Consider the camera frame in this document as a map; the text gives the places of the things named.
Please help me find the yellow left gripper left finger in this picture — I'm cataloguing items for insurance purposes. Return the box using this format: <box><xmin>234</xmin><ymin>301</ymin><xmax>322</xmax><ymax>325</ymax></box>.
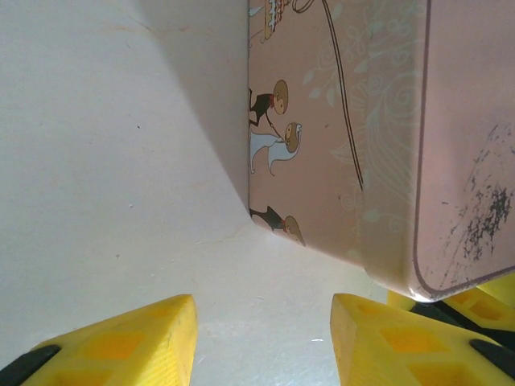
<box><xmin>0</xmin><ymin>294</ymin><xmax>199</xmax><ymax>386</ymax></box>

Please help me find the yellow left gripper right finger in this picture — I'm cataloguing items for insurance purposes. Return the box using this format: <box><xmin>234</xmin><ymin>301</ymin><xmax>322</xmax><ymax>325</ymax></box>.
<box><xmin>331</xmin><ymin>293</ymin><xmax>515</xmax><ymax>386</ymax></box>

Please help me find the pink wedding cartoon tin box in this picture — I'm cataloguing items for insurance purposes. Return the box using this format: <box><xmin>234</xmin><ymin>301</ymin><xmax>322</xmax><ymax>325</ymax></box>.
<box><xmin>245</xmin><ymin>0</ymin><xmax>515</xmax><ymax>304</ymax></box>

